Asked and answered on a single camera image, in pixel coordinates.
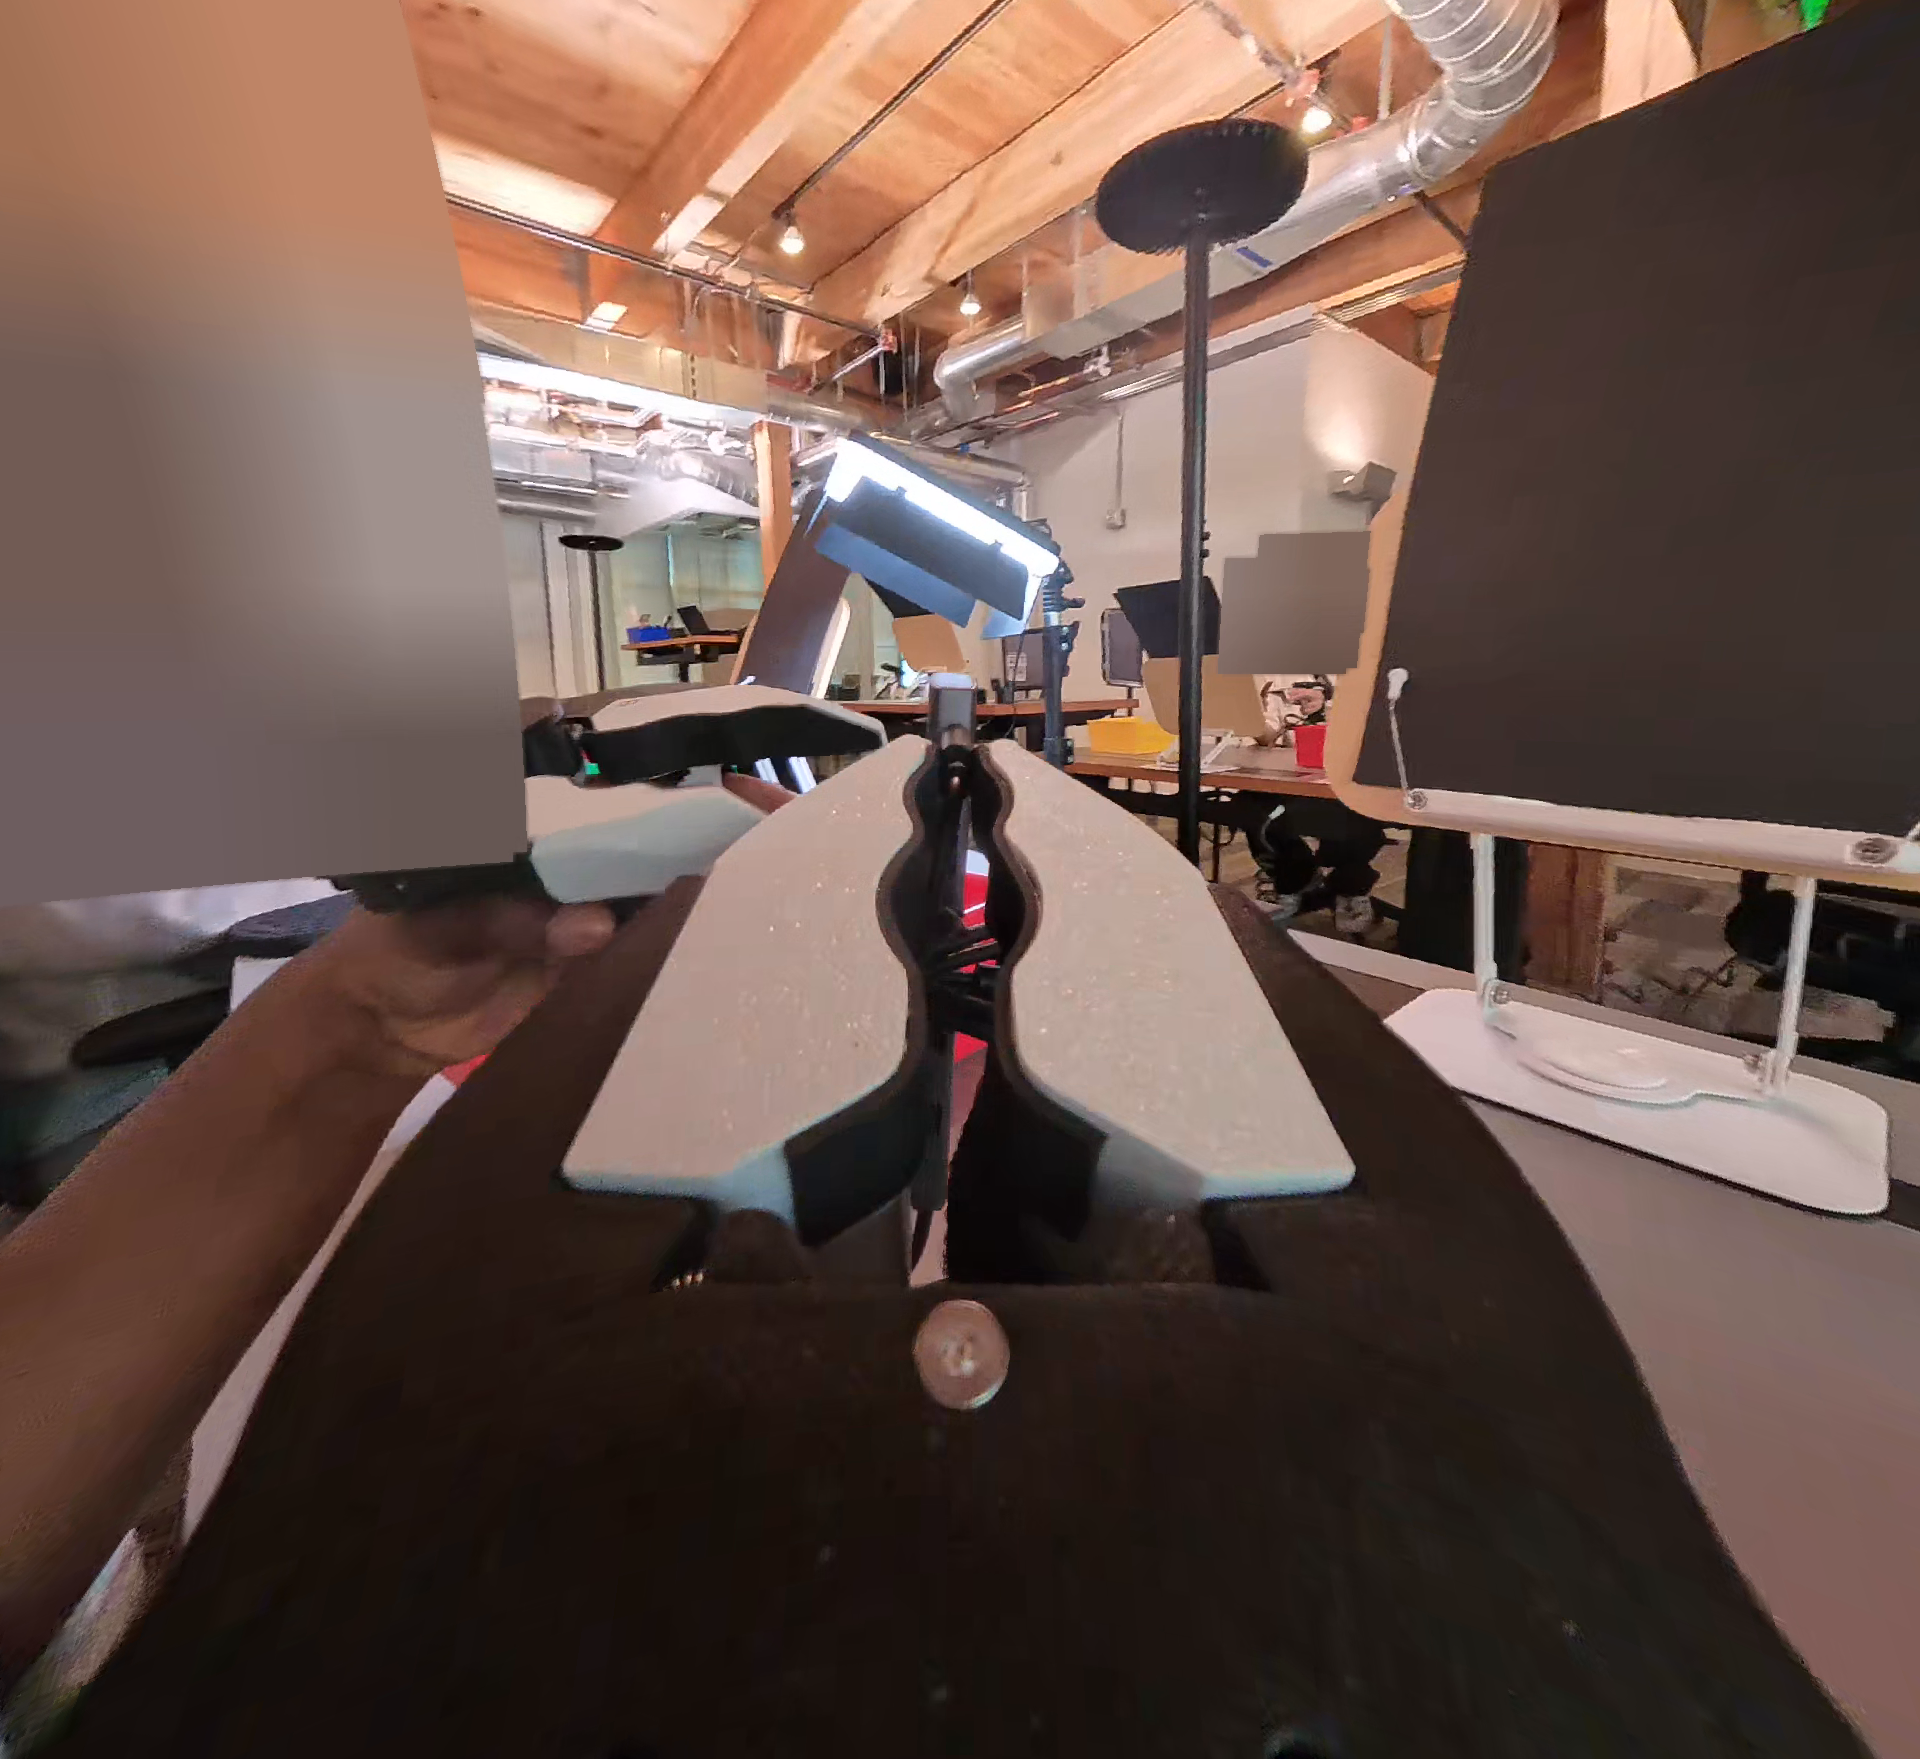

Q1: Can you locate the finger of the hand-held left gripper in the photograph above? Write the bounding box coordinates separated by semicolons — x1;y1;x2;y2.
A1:
574;682;890;789
525;777;770;906

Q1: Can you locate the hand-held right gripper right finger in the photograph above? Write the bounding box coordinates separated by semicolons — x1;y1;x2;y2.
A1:
982;737;1360;1237

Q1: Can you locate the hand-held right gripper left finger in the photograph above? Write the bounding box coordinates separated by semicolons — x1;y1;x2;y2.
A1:
559;732;927;1248

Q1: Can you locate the black usb-c cable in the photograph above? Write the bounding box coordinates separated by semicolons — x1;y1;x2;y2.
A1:
897;673;1010;1258

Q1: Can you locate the red plastic bin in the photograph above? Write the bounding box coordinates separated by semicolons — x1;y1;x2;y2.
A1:
958;856;1004;1044

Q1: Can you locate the person's left forearm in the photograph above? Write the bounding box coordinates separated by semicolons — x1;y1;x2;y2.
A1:
0;994;395;1661

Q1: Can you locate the person's left hand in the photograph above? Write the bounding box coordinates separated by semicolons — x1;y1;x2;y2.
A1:
319;889;618;1089

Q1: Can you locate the wooden backing board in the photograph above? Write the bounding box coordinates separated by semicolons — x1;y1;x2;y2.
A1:
731;557;859;699
1139;656;1264;744
1322;480;1920;888

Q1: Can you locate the black floor lamp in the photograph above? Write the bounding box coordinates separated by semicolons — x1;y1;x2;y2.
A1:
555;529;631;699
1090;117;1310;874

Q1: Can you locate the wooden office desk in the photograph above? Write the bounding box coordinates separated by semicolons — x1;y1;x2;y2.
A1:
836;692;1338;804

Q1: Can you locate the led light panel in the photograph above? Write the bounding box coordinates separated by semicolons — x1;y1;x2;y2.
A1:
792;428;1063;639

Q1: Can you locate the black light stand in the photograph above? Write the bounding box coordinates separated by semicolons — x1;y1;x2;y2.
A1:
1033;570;1085;768

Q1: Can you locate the white tilting stand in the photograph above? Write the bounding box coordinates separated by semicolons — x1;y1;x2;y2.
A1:
1379;664;1920;1221

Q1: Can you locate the black office chair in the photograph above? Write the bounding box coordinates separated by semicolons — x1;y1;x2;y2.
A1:
1723;872;1920;1044

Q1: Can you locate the black panel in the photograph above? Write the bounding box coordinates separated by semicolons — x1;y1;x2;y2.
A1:
1369;0;1920;842

